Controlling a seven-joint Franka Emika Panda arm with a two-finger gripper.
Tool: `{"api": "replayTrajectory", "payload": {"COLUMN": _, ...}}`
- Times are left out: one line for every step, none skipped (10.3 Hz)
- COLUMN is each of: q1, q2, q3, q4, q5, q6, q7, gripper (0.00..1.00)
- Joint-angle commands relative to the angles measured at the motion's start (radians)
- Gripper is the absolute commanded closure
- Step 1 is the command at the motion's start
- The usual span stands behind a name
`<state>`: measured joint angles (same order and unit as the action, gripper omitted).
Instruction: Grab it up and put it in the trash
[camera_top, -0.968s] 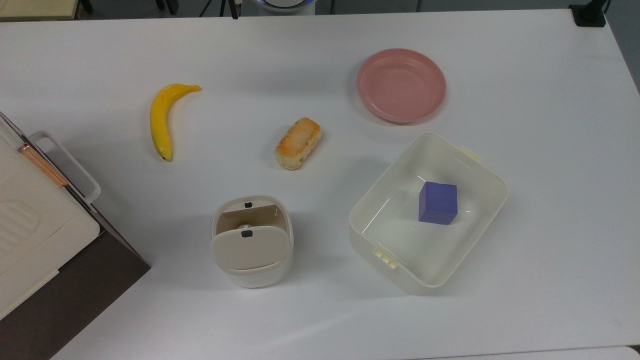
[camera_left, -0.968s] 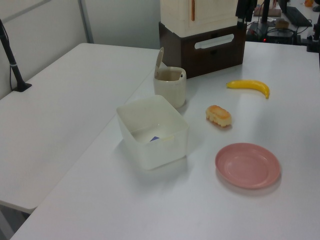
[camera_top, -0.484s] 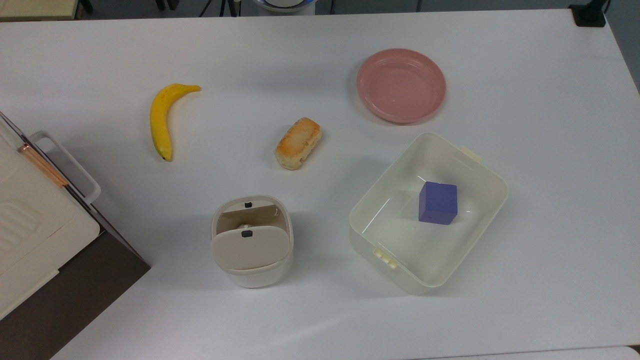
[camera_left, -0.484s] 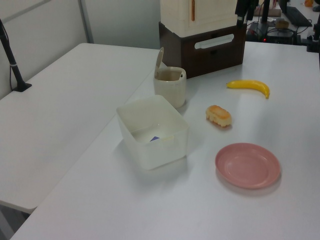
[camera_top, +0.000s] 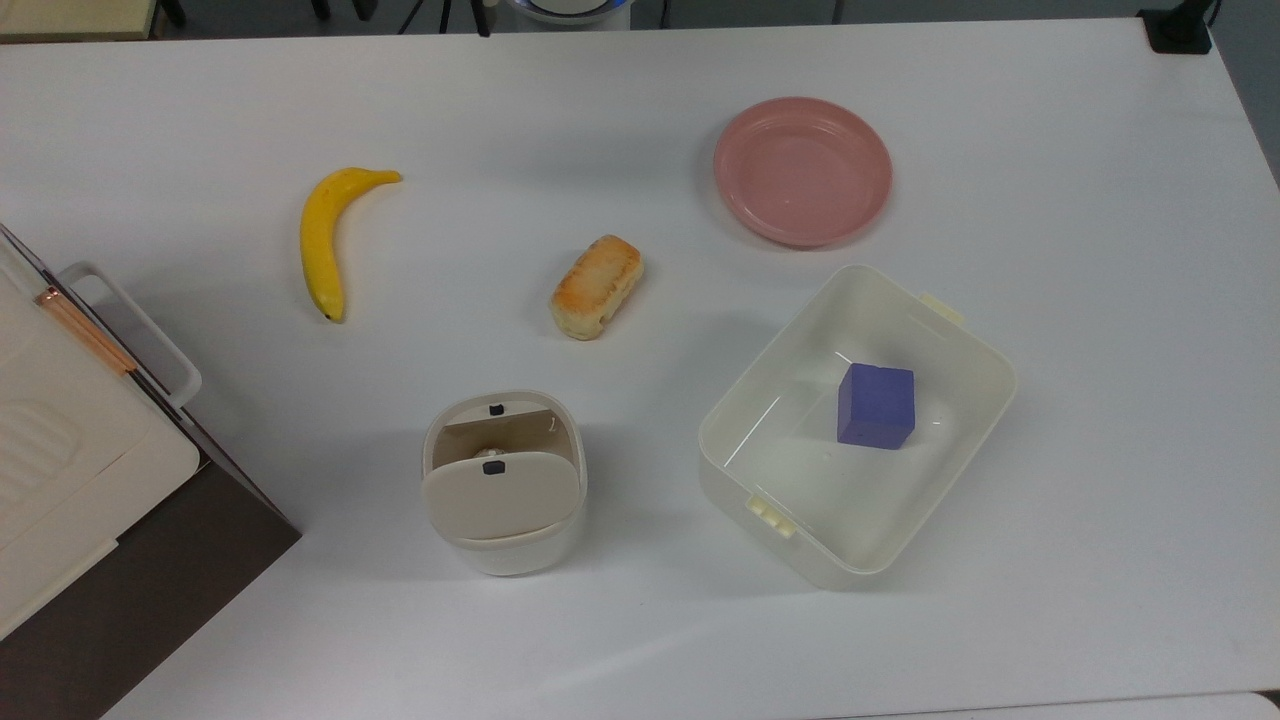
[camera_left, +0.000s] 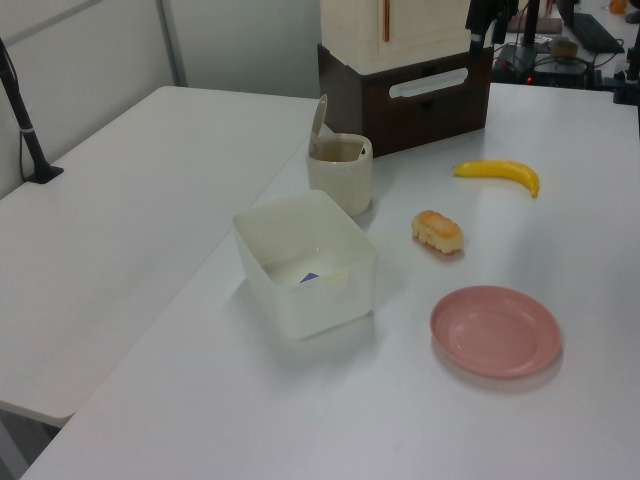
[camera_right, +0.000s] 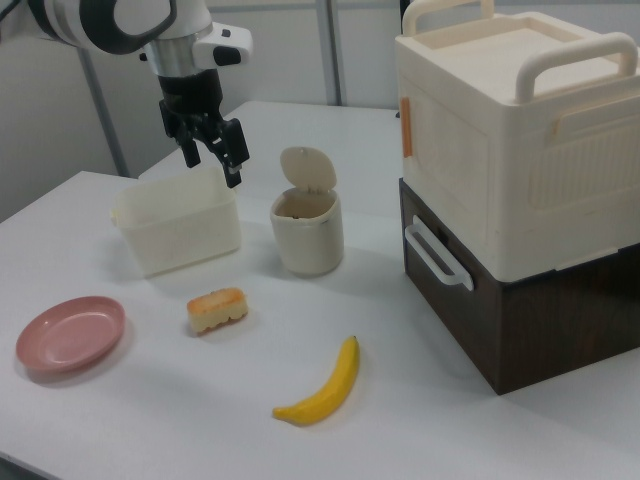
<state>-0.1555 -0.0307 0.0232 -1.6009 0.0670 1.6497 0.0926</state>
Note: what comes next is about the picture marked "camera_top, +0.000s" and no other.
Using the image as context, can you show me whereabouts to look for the beige trash can with lid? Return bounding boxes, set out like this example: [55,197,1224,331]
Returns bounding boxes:
[419,389,589,579]

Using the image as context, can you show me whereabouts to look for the toy bread loaf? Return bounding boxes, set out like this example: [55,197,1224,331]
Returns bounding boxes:
[548,234,646,342]

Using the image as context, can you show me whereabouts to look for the white plastic container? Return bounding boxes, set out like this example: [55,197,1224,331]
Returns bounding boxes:
[697,263,1019,592]

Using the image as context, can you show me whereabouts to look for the purple cube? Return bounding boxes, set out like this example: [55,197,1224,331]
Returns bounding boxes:
[836,361,917,452]

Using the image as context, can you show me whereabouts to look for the pink plate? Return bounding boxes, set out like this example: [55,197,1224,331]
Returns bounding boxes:
[712,96,895,249]

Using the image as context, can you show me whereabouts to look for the yellow banana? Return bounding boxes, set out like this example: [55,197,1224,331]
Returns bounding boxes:
[299,166,404,324]

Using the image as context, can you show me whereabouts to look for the black tripod legs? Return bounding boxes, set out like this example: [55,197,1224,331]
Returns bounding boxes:
[398,0,493,39]

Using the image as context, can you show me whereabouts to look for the dark brown drawer box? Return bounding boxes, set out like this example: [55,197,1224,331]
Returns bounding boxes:
[0,222,304,720]

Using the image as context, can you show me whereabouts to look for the black stand clamp base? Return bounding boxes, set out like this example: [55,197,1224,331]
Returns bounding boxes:
[1138,0,1217,55]

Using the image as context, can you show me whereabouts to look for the light wooden desk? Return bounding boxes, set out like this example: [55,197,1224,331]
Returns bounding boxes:
[0,0,163,43]

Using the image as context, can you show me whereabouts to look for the cream storage box with handles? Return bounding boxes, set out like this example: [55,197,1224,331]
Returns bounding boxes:
[0,228,202,642]

